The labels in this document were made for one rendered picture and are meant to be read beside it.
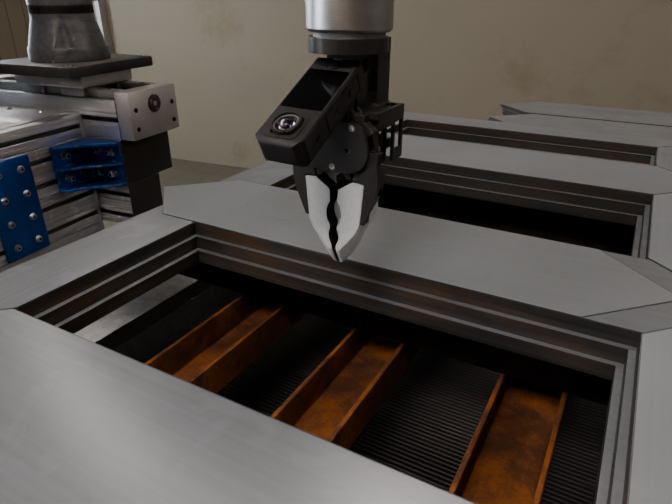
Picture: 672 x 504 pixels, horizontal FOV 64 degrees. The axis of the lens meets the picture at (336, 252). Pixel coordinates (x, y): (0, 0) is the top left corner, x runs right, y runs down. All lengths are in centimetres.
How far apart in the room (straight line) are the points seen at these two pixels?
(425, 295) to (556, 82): 274
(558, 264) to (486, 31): 269
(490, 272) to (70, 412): 45
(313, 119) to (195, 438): 25
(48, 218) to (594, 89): 278
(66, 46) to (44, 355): 78
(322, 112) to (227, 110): 360
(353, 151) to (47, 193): 77
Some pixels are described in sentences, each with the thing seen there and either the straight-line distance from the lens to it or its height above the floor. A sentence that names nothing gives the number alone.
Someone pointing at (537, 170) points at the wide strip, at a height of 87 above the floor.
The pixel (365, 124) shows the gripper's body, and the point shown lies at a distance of 48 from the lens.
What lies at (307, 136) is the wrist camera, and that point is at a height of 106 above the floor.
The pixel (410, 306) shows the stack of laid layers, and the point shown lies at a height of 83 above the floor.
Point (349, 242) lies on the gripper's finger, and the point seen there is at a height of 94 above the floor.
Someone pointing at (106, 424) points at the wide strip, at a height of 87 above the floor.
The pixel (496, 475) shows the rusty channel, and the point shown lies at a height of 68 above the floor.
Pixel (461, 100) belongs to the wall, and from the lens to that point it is 337.
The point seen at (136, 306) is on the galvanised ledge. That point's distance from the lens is 98.
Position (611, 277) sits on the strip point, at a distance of 69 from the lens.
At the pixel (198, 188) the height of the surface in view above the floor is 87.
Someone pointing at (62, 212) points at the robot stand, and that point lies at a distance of 118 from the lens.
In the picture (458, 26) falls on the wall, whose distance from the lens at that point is 333.
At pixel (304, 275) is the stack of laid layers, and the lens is 69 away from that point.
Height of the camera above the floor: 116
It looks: 26 degrees down
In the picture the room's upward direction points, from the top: straight up
